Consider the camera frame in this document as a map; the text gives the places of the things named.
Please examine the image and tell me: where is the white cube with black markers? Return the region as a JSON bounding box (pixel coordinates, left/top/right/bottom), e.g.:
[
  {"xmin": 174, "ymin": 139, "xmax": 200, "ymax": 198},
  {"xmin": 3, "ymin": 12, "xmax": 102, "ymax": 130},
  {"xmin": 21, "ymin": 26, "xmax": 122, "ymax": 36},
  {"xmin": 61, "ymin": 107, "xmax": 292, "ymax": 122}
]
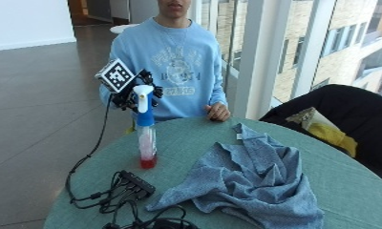
[{"xmin": 95, "ymin": 58, "xmax": 138, "ymax": 94}]

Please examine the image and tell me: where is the the person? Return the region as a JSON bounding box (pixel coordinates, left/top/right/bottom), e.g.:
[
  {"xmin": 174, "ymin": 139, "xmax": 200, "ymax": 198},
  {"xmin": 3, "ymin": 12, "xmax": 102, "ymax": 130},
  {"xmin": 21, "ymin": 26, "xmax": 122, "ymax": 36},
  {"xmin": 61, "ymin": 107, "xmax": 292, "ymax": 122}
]
[{"xmin": 98, "ymin": 0, "xmax": 233, "ymax": 123}]

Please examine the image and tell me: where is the spray bottle with red liquid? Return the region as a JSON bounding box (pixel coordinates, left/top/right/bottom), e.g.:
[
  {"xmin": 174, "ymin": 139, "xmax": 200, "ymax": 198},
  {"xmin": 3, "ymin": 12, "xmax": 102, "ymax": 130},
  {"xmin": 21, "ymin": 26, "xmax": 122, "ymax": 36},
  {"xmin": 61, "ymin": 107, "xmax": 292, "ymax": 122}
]
[{"xmin": 132, "ymin": 84, "xmax": 160, "ymax": 170}]

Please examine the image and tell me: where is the white round table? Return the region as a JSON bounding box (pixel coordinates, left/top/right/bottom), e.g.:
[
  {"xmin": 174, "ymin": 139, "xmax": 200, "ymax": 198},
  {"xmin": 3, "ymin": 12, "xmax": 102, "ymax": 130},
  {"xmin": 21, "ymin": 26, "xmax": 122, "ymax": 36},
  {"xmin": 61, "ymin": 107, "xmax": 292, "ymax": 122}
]
[{"xmin": 109, "ymin": 23, "xmax": 141, "ymax": 35}]

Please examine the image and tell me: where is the blue cloth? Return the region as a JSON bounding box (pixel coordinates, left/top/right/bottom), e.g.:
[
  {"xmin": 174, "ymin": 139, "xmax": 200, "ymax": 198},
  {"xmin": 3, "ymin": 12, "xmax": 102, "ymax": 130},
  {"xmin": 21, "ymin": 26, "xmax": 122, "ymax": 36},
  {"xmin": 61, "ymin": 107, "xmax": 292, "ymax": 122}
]
[{"xmin": 146, "ymin": 122, "xmax": 326, "ymax": 229}]

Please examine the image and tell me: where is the black chair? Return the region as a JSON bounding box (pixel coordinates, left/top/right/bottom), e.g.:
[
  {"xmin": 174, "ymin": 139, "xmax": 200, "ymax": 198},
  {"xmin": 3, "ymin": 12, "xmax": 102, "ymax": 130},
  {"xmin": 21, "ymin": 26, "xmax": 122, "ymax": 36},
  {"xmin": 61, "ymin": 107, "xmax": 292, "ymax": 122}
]
[{"xmin": 260, "ymin": 83, "xmax": 382, "ymax": 189}]

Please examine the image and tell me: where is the black device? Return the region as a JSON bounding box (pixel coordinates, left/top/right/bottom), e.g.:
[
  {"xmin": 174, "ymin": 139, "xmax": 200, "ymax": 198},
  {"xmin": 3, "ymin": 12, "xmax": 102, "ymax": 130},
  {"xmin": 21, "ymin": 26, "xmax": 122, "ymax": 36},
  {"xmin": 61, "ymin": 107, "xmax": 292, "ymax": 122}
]
[{"xmin": 149, "ymin": 218, "xmax": 202, "ymax": 229}]

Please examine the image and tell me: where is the black glove cable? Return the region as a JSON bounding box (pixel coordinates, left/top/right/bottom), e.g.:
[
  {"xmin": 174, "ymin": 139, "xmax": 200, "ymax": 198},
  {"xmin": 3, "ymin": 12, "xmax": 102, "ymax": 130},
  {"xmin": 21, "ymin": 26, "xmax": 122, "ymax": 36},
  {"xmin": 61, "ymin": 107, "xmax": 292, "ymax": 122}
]
[{"xmin": 65, "ymin": 94, "xmax": 117, "ymax": 204}]

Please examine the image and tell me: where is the black cable hub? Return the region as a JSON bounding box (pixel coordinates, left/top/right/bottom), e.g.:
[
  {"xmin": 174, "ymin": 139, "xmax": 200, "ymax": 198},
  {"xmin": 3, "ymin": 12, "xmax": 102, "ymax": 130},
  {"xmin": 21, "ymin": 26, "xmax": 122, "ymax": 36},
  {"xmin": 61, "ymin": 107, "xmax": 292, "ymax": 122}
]
[{"xmin": 120, "ymin": 170, "xmax": 157, "ymax": 198}]

